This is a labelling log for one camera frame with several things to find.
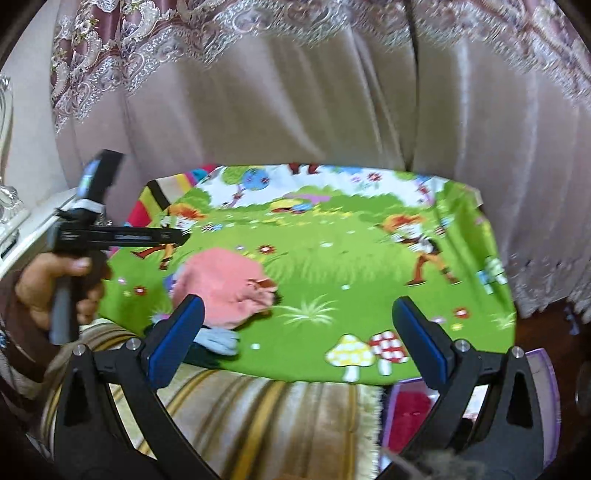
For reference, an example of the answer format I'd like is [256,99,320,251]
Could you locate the purple storage box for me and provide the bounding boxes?
[376,347,561,471]

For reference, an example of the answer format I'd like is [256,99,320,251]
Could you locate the pink fleece cloth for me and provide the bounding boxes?
[171,248,279,330]

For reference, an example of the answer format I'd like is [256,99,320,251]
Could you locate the person's left hand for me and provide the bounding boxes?
[14,253,112,331]

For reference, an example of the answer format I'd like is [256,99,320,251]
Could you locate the green cartoon print mat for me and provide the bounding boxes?
[100,164,516,385]

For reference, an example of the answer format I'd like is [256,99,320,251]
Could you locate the striped beige sofa cushion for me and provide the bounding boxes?
[27,317,385,480]

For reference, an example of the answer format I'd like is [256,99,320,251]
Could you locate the beige pink curtain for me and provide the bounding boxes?
[50,1,590,317]

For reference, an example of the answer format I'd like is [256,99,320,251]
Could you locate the dark green knit cloth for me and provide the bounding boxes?
[183,349,229,369]

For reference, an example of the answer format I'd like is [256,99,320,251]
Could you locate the red fuzzy cloth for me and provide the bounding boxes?
[383,390,432,453]

